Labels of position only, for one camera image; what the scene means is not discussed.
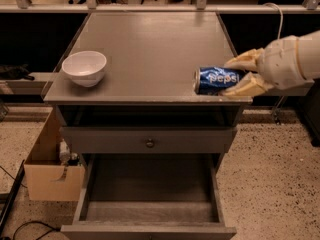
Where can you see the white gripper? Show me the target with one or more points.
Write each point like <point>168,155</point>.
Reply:
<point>281,63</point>

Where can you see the blue pepsi can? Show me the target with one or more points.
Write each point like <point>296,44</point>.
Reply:
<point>212,80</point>

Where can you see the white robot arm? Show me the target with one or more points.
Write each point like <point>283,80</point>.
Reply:
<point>283,64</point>

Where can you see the grey wooden drawer cabinet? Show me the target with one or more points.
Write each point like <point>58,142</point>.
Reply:
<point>149,76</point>

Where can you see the round metal drawer knob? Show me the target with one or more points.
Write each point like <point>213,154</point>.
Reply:
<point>150,143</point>

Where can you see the open grey middle drawer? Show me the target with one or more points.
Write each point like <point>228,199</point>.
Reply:
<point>149,197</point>

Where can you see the closed grey top drawer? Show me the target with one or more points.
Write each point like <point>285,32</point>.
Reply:
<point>119,140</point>

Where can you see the white ceramic bowl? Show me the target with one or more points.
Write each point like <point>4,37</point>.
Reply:
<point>85,68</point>

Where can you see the plastic bottle in box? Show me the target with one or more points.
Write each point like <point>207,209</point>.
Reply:
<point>64,152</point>

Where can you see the cardboard box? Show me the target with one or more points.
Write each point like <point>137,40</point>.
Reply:
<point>48,178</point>

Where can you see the black flat bar on floor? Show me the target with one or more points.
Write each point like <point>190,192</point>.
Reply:
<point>7,199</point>

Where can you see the black object on rail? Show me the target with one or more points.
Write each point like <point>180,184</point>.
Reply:
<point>15,72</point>

